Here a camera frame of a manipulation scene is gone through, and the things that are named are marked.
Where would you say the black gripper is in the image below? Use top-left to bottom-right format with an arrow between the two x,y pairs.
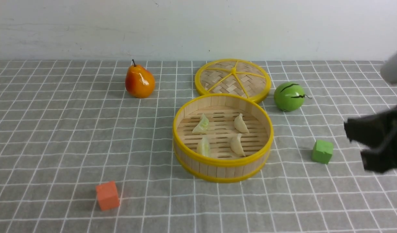
344,106 -> 397,173

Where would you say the beige dumpling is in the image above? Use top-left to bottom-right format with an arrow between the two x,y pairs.
233,113 -> 249,134
230,134 -> 246,158

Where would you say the pale green dumpling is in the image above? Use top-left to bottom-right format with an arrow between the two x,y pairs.
192,114 -> 210,134
197,135 -> 211,158

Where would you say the woven bamboo steamer lid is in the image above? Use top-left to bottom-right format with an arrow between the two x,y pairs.
194,59 -> 271,103

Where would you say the bamboo steamer tray yellow rim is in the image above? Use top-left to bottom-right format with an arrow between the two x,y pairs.
172,94 -> 274,183

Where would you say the green foam cube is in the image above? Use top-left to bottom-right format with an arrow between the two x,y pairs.
311,139 -> 334,165

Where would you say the green toy watermelon ball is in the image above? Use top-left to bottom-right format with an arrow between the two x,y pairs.
274,82 -> 312,112

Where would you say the orange toy pear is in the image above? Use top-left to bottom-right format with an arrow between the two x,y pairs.
125,59 -> 155,98

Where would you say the orange foam cube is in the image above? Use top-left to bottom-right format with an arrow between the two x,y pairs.
96,181 -> 120,211

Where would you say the grey checked tablecloth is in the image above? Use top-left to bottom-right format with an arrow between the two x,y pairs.
0,60 -> 397,233

